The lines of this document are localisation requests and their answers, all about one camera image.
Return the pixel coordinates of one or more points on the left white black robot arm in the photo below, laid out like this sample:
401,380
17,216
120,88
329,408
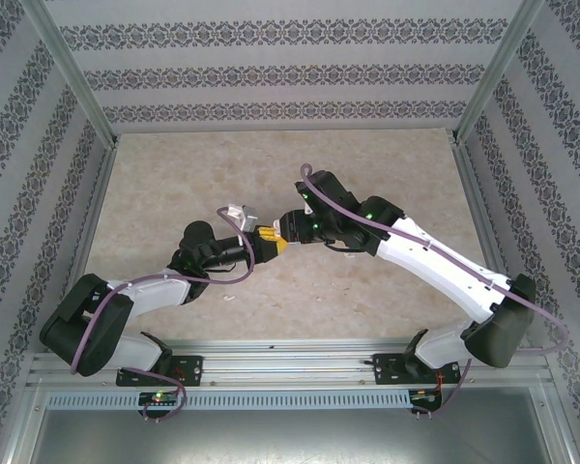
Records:
154,292

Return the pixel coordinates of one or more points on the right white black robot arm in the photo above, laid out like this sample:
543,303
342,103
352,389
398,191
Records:
440,273

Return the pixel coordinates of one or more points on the small circuit board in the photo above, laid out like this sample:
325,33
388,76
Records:
425,395
159,398

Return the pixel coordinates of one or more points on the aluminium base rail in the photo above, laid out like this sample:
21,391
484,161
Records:
290,360

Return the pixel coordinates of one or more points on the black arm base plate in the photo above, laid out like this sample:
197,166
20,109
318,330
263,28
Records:
391,369
191,369

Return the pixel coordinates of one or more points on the aluminium frame side rail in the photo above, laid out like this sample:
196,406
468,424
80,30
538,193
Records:
476,193
101,193

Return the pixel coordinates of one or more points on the aluminium frame post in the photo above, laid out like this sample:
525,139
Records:
500,67
67,67

